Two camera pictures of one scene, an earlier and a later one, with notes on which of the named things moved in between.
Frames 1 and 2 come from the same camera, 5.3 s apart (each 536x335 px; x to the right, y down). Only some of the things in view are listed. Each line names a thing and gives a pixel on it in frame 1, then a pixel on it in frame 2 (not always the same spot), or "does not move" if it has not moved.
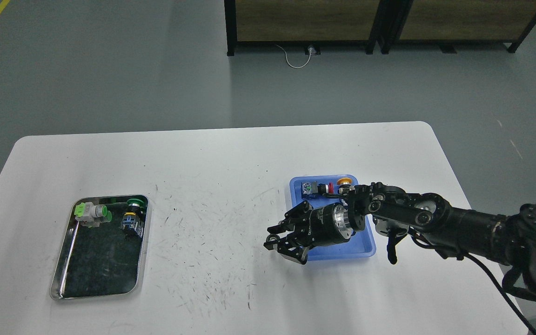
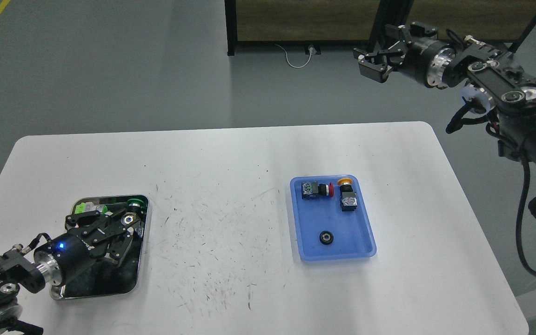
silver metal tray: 104,252 does not move
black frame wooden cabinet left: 300,22 does not move
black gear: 273,238 → 129,219
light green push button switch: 90,215 does not move
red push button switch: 310,190 does not move
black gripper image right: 323,225 → 427,55
